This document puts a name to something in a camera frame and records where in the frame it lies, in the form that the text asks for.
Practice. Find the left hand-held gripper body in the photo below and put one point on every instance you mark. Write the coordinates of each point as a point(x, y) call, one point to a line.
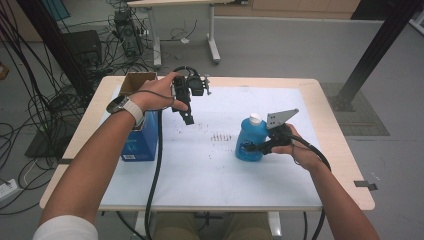
point(181, 91)

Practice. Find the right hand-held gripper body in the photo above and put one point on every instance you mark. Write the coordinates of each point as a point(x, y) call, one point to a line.
point(278, 136)

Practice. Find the blue bottle with white cap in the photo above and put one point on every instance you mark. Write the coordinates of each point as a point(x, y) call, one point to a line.
point(248, 133)

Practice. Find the blue cardboard box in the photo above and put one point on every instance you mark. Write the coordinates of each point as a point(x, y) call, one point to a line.
point(143, 143)

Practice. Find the person's left hand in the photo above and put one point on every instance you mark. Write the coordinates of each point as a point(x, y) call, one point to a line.
point(155, 98)

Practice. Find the person's right hand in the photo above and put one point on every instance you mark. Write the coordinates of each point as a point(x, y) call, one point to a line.
point(306, 156)

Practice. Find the small white adapter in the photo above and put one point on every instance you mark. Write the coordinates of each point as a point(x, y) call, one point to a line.
point(184, 40)

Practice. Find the white table mat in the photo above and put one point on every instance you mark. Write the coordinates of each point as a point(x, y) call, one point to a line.
point(206, 180)

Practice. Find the background desk with white legs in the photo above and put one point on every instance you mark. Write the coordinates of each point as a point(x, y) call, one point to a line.
point(211, 33)

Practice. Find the black computer tower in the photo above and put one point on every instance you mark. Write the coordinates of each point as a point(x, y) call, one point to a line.
point(128, 36)

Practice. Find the white table leg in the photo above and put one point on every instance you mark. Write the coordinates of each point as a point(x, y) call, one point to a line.
point(274, 225)
point(140, 226)

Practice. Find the black tape strip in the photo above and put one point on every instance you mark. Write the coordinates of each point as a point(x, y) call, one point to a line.
point(365, 184)
point(65, 161)

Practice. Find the black box on floor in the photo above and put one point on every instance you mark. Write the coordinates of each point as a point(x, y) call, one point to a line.
point(83, 46)

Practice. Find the person's khaki trousers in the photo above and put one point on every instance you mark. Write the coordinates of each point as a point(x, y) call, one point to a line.
point(173, 228)

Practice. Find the wooden cabinet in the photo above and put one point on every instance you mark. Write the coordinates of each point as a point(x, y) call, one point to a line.
point(283, 6)

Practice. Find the teal panel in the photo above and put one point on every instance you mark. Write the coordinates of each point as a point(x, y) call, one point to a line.
point(55, 8)

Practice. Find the person's white sleeve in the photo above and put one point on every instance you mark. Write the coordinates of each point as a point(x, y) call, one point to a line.
point(66, 230)

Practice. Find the white power strip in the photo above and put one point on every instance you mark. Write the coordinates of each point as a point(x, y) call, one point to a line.
point(7, 190)

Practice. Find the black metal post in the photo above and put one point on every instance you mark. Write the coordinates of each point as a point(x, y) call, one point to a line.
point(380, 46)
point(55, 46)

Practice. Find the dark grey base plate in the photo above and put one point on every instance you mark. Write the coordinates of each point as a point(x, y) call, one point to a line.
point(43, 146)

